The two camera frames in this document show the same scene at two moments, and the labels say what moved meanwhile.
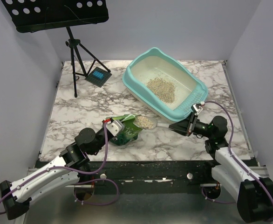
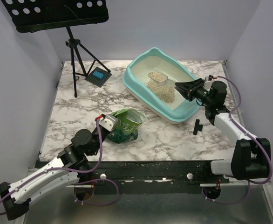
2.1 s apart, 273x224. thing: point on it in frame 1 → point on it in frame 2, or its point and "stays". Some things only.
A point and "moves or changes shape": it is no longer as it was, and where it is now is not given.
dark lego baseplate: [96, 81] stays
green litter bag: [129, 133] moves or changes shape
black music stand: [29, 16] stays
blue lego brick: [98, 74] stays
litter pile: [165, 90] stays
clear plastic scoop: [145, 122] → [160, 78]
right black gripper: [188, 126] → [193, 88]
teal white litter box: [163, 85] stays
